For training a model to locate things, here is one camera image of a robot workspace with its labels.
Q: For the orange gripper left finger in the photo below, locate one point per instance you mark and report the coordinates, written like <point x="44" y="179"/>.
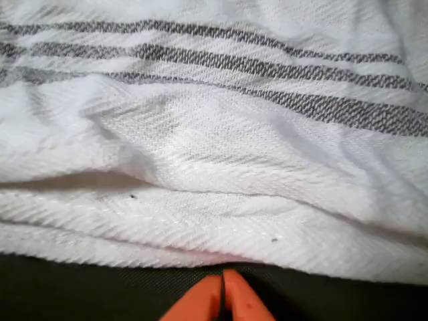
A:
<point x="204" y="301"/>

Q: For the dark green desk mat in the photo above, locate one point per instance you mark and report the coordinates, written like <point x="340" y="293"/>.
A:
<point x="67" y="294"/>

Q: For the white striped towel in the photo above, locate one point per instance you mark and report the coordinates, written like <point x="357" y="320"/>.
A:
<point x="214" y="133"/>

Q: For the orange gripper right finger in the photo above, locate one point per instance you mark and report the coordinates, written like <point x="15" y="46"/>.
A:
<point x="242" y="301"/>

